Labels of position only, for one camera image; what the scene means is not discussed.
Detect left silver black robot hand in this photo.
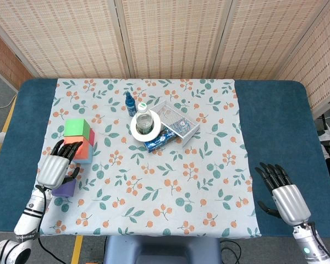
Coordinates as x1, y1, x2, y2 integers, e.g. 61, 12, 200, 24
36, 139, 83, 190

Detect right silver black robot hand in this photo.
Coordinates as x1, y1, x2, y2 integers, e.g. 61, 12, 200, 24
254, 162, 312, 227

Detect purple foam cube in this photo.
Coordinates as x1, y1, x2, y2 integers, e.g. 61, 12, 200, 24
51, 179, 77, 198

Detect orange foam cube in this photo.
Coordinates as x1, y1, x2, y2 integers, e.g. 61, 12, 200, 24
63, 136, 90, 160

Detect light blue foam cube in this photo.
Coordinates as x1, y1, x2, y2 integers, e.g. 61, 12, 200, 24
73, 144, 94, 165

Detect green foam cube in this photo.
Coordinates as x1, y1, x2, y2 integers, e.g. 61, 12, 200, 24
63, 118, 92, 138

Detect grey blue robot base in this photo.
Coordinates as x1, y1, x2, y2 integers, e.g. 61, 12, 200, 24
103, 235, 223, 264

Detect blue felt table cover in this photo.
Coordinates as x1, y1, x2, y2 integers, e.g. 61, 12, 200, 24
0, 78, 330, 239

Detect small blue spray bottle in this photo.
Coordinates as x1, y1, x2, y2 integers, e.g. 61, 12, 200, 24
125, 91, 138, 117

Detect clear plastic water bottle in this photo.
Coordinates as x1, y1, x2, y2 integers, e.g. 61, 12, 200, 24
135, 102, 155, 135

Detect blue tissue pack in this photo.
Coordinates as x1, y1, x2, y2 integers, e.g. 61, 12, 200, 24
143, 128, 177, 153

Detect white tape roll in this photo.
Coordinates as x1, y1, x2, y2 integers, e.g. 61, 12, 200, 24
130, 109, 163, 142

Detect floral patterned tablecloth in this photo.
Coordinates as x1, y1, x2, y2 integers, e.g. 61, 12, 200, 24
22, 78, 262, 238

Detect brown woven screen panel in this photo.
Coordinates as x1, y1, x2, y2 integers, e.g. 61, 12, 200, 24
0, 24, 34, 91

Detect beige woven screen panel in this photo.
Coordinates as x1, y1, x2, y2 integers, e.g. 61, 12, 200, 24
274, 0, 330, 116
211, 0, 330, 80
0, 0, 127, 79
115, 0, 233, 80

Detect white mesh tray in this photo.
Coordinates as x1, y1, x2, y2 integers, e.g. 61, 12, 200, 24
149, 99, 201, 148

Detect black floor cable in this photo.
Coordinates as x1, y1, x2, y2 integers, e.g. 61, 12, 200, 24
219, 239, 242, 264

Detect white floor cable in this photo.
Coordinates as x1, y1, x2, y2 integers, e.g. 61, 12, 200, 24
0, 93, 19, 110

